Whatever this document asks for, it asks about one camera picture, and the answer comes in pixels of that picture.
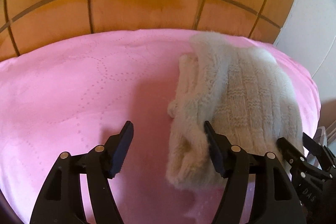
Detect pink bed blanket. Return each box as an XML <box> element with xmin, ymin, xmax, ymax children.
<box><xmin>0</xmin><ymin>28</ymin><xmax>321</xmax><ymax>224</ymax></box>

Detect white knitted sweater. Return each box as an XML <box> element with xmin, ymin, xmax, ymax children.
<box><xmin>166</xmin><ymin>32</ymin><xmax>303</xmax><ymax>190</ymax></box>

